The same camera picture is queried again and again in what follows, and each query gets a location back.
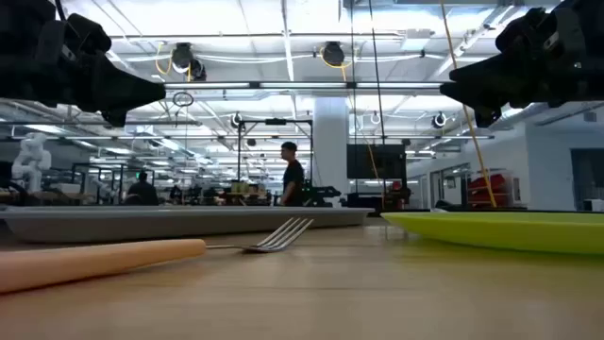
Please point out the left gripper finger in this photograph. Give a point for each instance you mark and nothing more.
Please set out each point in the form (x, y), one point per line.
(127, 90)

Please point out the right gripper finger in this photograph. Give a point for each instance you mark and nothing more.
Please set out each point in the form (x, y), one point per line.
(486, 82)

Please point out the lime green plate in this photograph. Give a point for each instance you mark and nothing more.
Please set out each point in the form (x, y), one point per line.
(509, 231)

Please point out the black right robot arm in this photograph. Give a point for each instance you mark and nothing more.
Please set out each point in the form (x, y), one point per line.
(594, 47)

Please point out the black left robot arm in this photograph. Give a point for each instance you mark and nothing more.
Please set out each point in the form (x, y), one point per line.
(19, 56)

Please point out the grey plastic tray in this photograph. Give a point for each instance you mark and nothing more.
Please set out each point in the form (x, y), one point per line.
(189, 224)

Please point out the person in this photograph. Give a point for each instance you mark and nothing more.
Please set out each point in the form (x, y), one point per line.
(293, 179)
(142, 191)

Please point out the red storage shelf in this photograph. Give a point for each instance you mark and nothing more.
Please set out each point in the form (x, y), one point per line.
(486, 189)

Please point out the white humanoid robot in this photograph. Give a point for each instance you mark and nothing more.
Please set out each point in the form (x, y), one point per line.
(30, 160)

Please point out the black monitor screen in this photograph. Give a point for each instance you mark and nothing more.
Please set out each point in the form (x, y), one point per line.
(375, 161)

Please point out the white square column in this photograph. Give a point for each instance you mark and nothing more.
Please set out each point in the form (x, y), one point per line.
(330, 151)

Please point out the long white light bar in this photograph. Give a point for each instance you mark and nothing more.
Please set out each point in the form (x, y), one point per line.
(302, 85)

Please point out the black robot with green lights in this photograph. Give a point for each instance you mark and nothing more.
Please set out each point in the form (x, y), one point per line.
(321, 194)

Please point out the black metal rig frame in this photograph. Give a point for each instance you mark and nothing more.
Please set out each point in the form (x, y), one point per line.
(239, 156)

